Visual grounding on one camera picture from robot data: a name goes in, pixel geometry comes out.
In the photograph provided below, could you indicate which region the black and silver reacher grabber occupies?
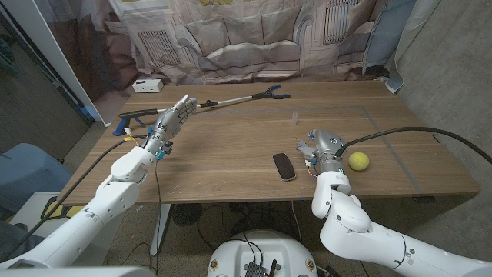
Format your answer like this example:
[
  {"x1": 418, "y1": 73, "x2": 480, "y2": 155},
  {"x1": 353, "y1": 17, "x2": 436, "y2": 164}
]
[{"x1": 112, "y1": 84, "x2": 291, "y2": 136}]

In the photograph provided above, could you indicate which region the black floor cable bundle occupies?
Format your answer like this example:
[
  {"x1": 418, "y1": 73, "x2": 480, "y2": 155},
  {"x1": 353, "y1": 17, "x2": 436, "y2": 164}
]
[{"x1": 195, "y1": 202, "x2": 304, "y2": 253}]

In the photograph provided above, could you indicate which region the white left shoulder housing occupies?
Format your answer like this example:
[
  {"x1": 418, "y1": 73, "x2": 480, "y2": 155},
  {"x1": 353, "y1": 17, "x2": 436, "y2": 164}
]
[{"x1": 0, "y1": 265, "x2": 157, "y2": 277}]

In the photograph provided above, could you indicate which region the round black floor fan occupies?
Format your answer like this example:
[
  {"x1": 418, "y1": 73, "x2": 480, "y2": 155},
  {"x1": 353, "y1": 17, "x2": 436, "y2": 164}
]
[{"x1": 171, "y1": 202, "x2": 203, "y2": 227}]

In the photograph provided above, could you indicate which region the white power strip box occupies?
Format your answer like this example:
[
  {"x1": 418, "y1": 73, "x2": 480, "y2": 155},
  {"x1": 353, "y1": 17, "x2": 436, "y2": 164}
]
[{"x1": 131, "y1": 78, "x2": 165, "y2": 94}]

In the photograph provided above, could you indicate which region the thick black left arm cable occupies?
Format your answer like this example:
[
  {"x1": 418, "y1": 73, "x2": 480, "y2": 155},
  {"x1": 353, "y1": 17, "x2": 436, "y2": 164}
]
[{"x1": 0, "y1": 133, "x2": 149, "y2": 263}]

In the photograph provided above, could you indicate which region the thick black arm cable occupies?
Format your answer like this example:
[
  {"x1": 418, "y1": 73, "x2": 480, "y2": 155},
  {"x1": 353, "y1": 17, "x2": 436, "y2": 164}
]
[
  {"x1": 336, "y1": 125, "x2": 492, "y2": 165},
  {"x1": 0, "y1": 133, "x2": 149, "y2": 263}
]

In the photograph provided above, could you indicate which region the white floor box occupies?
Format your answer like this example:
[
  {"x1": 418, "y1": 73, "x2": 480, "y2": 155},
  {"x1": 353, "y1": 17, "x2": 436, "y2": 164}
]
[{"x1": 15, "y1": 191, "x2": 58, "y2": 228}]

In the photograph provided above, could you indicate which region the yellow tennis ball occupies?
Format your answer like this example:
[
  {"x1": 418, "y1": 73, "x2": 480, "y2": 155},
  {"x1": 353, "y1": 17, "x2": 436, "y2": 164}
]
[{"x1": 347, "y1": 152, "x2": 371, "y2": 172}]

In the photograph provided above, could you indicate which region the printed room backdrop cloth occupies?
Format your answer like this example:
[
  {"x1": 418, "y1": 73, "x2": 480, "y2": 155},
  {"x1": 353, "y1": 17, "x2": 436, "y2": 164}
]
[{"x1": 36, "y1": 0, "x2": 441, "y2": 125}]

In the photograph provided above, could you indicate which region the blue chair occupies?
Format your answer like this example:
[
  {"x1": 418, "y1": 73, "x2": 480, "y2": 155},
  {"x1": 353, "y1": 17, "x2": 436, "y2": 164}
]
[{"x1": 0, "y1": 142, "x2": 74, "y2": 211}]

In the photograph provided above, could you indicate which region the white partition panel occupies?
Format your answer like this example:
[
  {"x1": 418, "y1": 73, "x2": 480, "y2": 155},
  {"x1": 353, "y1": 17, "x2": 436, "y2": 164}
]
[{"x1": 0, "y1": 0, "x2": 108, "y2": 127}]

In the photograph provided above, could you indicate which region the white table leg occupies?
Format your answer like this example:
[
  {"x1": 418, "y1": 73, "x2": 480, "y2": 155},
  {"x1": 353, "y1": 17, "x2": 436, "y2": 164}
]
[{"x1": 148, "y1": 203, "x2": 172, "y2": 257}]

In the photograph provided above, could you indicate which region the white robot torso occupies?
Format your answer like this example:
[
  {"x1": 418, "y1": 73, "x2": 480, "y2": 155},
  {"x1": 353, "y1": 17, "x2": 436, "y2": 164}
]
[{"x1": 207, "y1": 229, "x2": 319, "y2": 277}]

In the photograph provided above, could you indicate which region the thin black hanging cable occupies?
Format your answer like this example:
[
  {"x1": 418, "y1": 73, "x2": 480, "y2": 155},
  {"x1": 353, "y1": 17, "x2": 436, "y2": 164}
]
[{"x1": 152, "y1": 161, "x2": 162, "y2": 273}]

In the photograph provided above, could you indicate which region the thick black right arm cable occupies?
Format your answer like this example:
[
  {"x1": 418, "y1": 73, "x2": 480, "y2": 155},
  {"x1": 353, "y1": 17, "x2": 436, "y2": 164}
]
[{"x1": 336, "y1": 125, "x2": 492, "y2": 165}]

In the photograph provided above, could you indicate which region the black torso electronics module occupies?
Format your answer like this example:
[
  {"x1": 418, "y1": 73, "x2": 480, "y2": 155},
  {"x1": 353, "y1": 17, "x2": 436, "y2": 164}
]
[{"x1": 244, "y1": 259, "x2": 278, "y2": 277}]

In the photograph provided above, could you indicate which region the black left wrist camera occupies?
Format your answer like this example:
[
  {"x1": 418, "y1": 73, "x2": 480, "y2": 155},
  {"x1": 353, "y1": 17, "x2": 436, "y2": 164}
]
[{"x1": 155, "y1": 141, "x2": 173, "y2": 159}]

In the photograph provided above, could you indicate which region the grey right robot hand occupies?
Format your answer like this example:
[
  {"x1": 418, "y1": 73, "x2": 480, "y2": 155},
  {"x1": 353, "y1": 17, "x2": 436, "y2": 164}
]
[{"x1": 295, "y1": 128, "x2": 345, "y2": 175}]

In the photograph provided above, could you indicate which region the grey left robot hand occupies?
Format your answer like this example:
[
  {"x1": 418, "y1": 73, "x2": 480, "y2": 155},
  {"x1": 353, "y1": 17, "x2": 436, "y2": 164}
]
[{"x1": 141, "y1": 94, "x2": 198, "y2": 152}]

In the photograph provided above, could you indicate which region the yellow floor object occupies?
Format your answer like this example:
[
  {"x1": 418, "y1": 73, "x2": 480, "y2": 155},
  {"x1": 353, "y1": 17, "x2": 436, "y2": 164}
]
[{"x1": 41, "y1": 198, "x2": 84, "y2": 220}]

